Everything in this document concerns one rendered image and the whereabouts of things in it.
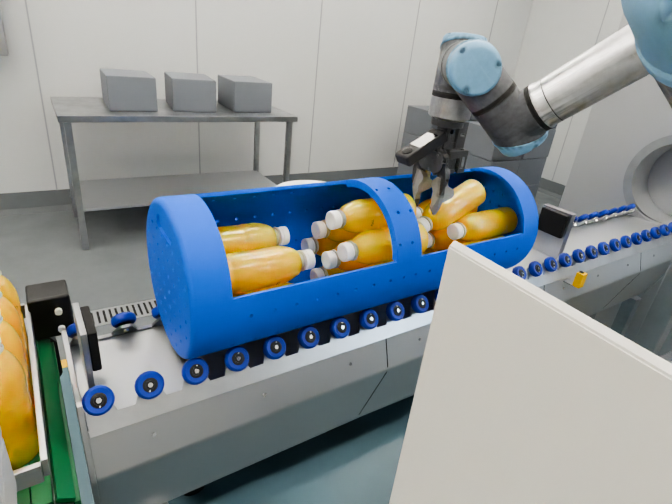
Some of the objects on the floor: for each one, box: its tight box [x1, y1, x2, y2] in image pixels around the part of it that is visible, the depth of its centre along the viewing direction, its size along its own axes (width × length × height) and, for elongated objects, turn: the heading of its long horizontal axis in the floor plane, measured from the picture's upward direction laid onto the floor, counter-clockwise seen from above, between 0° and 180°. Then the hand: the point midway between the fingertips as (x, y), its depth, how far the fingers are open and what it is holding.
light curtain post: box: [634, 261, 672, 355], centre depth 138 cm, size 6×6×170 cm
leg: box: [610, 296, 641, 336], centre depth 209 cm, size 6×6×63 cm
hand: (423, 205), depth 108 cm, fingers open, 5 cm apart
